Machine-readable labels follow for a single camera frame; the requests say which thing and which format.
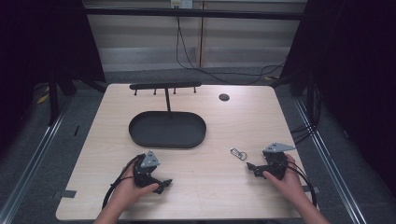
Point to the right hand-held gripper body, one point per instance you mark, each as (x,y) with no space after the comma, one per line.
(275,163)

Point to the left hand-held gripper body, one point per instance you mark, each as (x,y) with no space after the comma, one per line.
(144,174)

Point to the black hook rack with tray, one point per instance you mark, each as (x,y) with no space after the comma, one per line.
(168,130)

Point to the person's left hand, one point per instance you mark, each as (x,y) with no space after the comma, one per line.
(127,191)

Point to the person's right hand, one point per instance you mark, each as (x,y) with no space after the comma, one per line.
(289,185)

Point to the round black table grommet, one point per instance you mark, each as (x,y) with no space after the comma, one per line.
(224,97)

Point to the small black floor object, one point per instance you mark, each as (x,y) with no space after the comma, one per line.
(76,130)

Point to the grey tape strip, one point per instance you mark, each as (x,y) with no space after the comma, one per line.
(65,194)

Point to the black stand leg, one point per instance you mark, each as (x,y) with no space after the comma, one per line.
(53,102)

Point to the black curtain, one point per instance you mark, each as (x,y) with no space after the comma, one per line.
(358,77)
(40,46)

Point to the yellow floor object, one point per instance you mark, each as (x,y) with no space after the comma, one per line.
(42,99)

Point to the metal floor rail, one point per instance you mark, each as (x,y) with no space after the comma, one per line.
(34,161)
(330,161)

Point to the black horizontal frame bar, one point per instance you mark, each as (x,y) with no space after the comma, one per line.
(193,13)

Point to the white wall socket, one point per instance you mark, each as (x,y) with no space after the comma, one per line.
(182,3)

